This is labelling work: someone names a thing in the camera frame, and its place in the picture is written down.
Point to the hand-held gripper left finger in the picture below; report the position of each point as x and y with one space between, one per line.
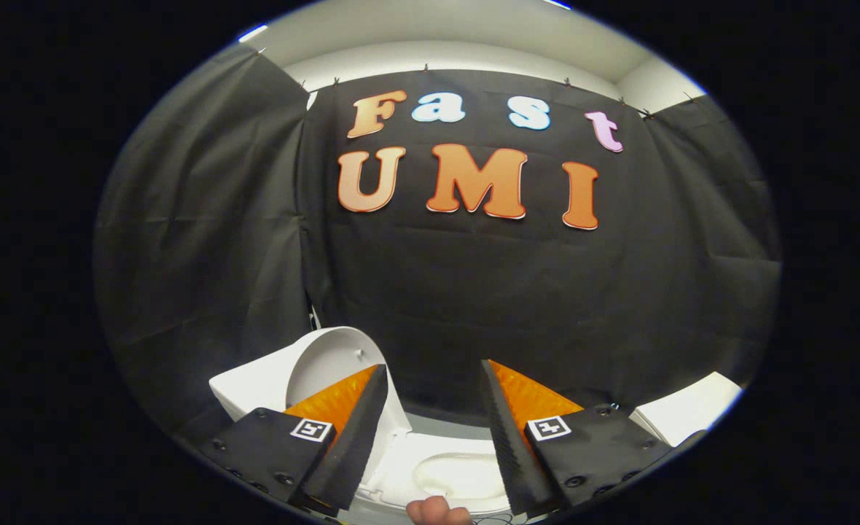
353 445

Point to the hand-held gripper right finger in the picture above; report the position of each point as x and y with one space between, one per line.
514 452

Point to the white toilet lid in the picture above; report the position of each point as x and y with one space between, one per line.
328 364

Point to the black backdrop cloth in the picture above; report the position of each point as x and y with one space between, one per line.
474 292

